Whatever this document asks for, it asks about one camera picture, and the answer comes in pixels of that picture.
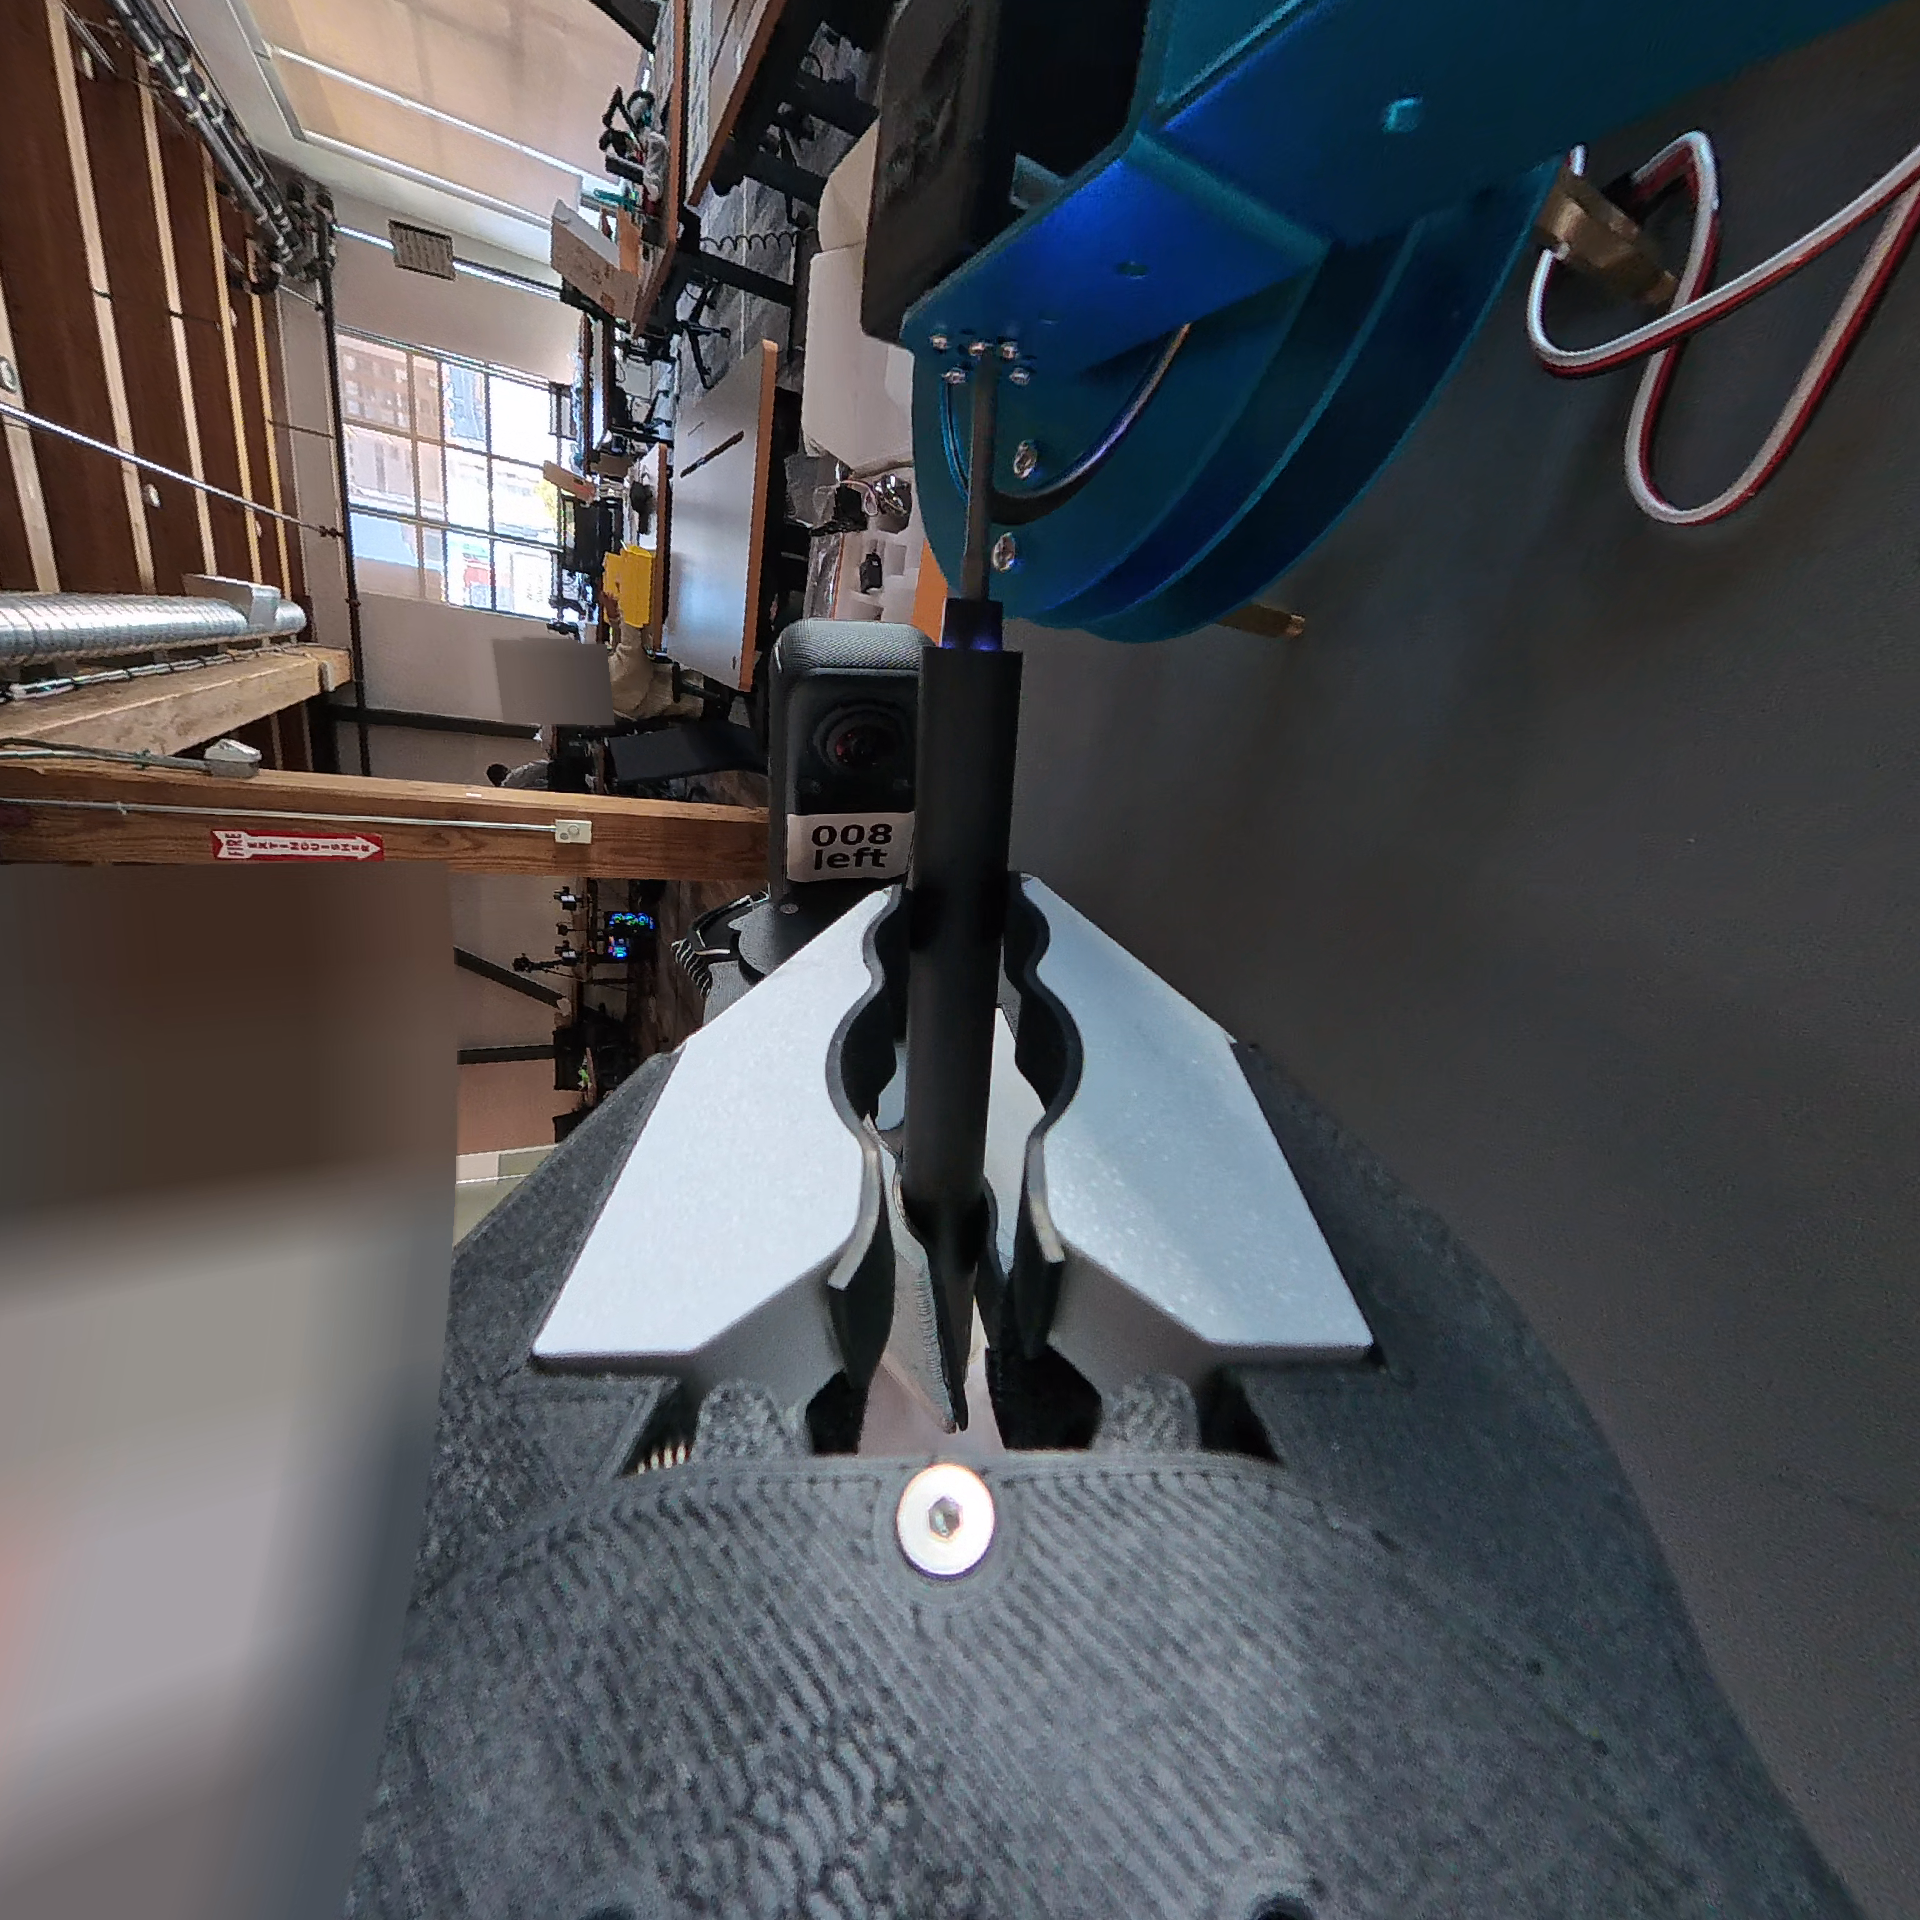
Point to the blue metal toy robot arm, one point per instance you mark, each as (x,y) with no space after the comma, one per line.
(1231,452)

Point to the brass standoff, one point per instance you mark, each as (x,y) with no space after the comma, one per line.
(1261,618)
(1605,226)

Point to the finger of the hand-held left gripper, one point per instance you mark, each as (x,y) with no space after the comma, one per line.
(987,1260)
(907,1350)

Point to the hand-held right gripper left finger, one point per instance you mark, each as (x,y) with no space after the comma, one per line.
(704,1200)

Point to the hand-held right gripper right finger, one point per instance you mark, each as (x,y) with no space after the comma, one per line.
(1185,1186)

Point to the black electric screwdriver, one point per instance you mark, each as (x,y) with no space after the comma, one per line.
(960,902)

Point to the long round metal duct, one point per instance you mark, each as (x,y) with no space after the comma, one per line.
(136,623)

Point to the black tension rod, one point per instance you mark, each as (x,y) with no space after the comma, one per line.
(182,471)

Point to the dark grey desk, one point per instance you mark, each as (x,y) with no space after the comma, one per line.
(1576,1050)

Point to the wooden beam with red sign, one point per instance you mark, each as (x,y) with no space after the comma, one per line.
(525,820)

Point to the multi-pane window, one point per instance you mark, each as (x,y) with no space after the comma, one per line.
(450,482)

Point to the red white sign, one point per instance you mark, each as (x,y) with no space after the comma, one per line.
(297,846)

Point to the grey table with orange edge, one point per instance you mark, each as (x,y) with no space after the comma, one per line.
(720,524)

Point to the yellow box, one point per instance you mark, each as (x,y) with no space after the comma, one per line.
(630,587)

